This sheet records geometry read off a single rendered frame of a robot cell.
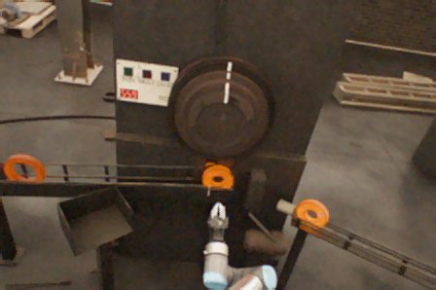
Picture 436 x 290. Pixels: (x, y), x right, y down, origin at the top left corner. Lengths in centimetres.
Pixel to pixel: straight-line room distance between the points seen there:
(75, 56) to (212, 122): 312
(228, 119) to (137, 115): 50
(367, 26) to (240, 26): 681
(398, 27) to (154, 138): 725
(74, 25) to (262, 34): 298
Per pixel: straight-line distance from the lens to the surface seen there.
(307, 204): 176
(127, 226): 169
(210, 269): 143
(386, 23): 842
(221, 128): 147
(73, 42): 436
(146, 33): 160
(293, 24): 159
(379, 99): 518
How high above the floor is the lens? 183
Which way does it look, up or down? 37 degrees down
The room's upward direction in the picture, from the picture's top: 11 degrees clockwise
